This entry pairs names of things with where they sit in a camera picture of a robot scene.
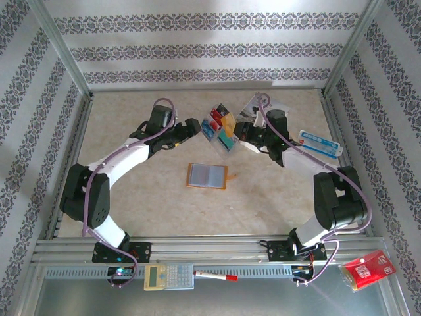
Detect grey metal panel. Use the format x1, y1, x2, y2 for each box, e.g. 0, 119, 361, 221
19, 263, 405, 316

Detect clear acrylic card organizer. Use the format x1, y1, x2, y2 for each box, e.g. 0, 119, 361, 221
200, 103, 243, 161

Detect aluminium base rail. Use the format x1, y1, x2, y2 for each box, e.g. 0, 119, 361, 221
32, 235, 386, 265

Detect orange card holder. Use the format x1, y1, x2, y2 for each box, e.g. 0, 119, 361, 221
186, 162, 239, 191

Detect red foil packet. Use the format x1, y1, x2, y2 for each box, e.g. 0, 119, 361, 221
338, 249, 397, 293

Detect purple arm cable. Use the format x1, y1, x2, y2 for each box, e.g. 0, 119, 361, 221
82, 97, 177, 289
257, 93, 374, 286

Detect aluminium side rail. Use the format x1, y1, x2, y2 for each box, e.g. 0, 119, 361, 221
320, 93, 375, 238
45, 93, 95, 240

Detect teal card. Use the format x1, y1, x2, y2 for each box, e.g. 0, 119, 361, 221
217, 128, 240, 153

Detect aluminium frame post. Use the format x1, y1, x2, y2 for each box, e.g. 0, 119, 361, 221
323, 0, 391, 98
28, 0, 93, 98

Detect blue white flat package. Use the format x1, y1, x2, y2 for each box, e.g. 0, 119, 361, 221
297, 130, 344, 160

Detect circuit board with green light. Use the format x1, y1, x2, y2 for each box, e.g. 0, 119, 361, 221
107, 265, 135, 278

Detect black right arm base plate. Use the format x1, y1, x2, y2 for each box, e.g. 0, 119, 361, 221
267, 240, 328, 263

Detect red white marker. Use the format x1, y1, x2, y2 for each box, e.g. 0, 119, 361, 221
193, 269, 239, 282

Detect circuit board with wires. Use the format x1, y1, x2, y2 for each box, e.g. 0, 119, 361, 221
291, 265, 315, 277

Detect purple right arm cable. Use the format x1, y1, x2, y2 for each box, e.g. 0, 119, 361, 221
257, 93, 374, 286

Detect blue credit card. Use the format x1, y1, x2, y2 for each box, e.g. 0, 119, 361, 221
201, 118, 218, 141

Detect beige grey calculator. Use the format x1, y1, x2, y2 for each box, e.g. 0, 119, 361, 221
143, 262, 195, 292

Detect thin aluminium frame rail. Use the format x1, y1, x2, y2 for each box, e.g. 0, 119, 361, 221
88, 86, 326, 95

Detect red white card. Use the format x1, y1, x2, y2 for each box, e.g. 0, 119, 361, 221
209, 108, 228, 131

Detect perforated metal cable tray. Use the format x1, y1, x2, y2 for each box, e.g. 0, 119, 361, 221
43, 265, 294, 280

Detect gold card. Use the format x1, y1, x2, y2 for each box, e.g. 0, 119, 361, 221
220, 113, 237, 136

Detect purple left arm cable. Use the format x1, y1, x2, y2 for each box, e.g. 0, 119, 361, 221
82, 97, 177, 289

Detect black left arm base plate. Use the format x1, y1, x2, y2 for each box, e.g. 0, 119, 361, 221
91, 242, 153, 264

